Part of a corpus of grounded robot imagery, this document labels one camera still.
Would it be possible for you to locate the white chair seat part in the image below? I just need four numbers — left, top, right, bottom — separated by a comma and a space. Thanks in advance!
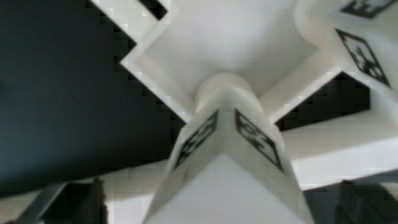
88, 0, 398, 131

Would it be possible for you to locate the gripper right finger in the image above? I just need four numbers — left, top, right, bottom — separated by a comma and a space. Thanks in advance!
304, 181, 398, 224

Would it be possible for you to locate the white chair leg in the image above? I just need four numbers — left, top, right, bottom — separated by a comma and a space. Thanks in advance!
143, 73, 315, 224
294, 0, 398, 100

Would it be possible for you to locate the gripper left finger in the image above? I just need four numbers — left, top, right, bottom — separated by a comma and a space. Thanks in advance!
11, 179, 109, 224

